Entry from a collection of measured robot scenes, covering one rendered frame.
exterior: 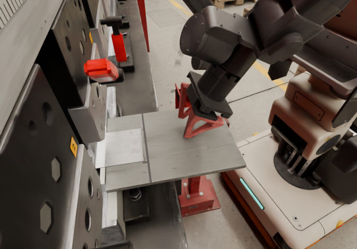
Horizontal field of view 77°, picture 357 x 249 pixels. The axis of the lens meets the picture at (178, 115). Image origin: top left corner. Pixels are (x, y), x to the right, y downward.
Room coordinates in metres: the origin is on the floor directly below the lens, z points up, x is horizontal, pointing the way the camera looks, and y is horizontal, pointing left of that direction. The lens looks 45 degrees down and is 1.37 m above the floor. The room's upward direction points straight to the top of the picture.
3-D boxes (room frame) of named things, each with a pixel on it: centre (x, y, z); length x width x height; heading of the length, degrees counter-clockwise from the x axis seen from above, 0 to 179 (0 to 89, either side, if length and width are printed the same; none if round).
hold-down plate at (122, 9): (1.26, 0.30, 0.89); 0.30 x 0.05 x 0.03; 11
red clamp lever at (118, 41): (0.43, 0.13, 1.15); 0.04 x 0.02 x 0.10; 101
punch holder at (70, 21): (0.24, 0.15, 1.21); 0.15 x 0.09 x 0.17; 11
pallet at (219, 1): (4.51, -0.78, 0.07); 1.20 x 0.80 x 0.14; 23
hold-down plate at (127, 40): (0.87, 0.22, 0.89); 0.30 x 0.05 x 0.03; 11
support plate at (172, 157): (0.30, 0.02, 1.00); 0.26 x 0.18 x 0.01; 101
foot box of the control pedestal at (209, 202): (0.63, -0.12, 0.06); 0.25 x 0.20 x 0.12; 103
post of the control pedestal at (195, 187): (0.63, -0.09, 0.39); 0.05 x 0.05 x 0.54; 13
